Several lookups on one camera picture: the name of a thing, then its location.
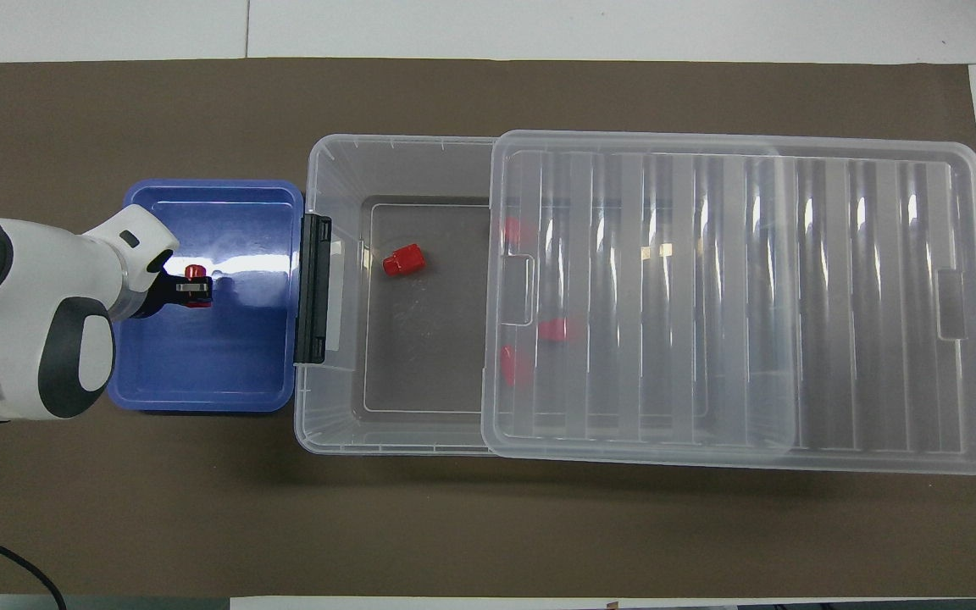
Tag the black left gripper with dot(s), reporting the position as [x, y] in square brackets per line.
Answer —
[159, 292]

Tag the red block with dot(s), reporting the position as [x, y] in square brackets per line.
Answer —
[510, 230]
[403, 260]
[510, 366]
[195, 271]
[557, 329]

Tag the clear ribbed plastic lid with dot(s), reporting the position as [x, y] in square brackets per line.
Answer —
[878, 339]

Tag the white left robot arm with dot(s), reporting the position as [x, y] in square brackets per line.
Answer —
[22, 339]

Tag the blue plastic tray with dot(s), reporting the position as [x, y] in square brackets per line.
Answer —
[225, 356]

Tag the black box latch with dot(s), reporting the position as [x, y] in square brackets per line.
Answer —
[310, 322]

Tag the clear plastic storage box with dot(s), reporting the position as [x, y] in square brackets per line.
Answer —
[335, 407]

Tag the brown table mat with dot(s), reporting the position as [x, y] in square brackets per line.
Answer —
[488, 534]

